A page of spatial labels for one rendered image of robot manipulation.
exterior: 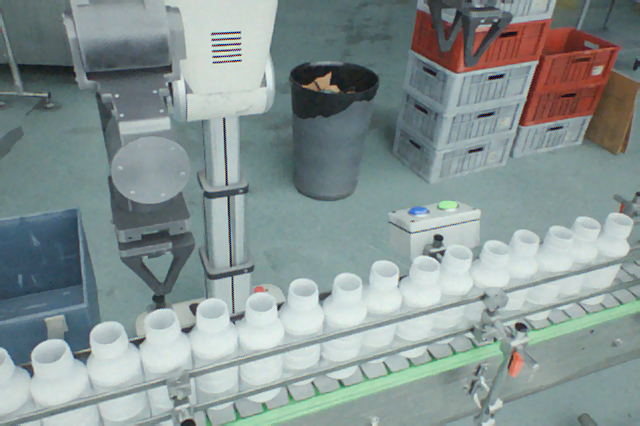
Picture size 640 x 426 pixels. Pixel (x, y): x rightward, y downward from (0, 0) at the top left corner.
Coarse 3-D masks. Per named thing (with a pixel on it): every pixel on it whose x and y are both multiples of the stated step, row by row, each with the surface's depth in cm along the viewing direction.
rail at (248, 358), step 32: (512, 288) 79; (608, 288) 90; (384, 320) 72; (512, 320) 84; (256, 352) 66; (384, 352) 76; (160, 384) 63; (288, 384) 72; (32, 416) 58; (160, 416) 66
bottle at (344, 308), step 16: (336, 288) 69; (352, 288) 72; (336, 304) 71; (352, 304) 70; (336, 320) 71; (352, 320) 70; (352, 336) 72; (336, 352) 74; (352, 352) 74; (352, 368) 77
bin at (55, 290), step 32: (0, 224) 111; (32, 224) 114; (64, 224) 117; (0, 256) 116; (32, 256) 118; (64, 256) 121; (0, 288) 120; (32, 288) 123; (64, 288) 126; (96, 288) 124; (0, 320) 117; (32, 320) 91; (64, 320) 93; (96, 320) 107
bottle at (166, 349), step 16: (160, 320) 65; (176, 320) 63; (160, 336) 62; (176, 336) 63; (144, 352) 64; (160, 352) 63; (176, 352) 64; (144, 368) 65; (160, 368) 63; (176, 368) 64; (192, 368) 68; (192, 384) 68; (160, 400) 66; (192, 400) 69
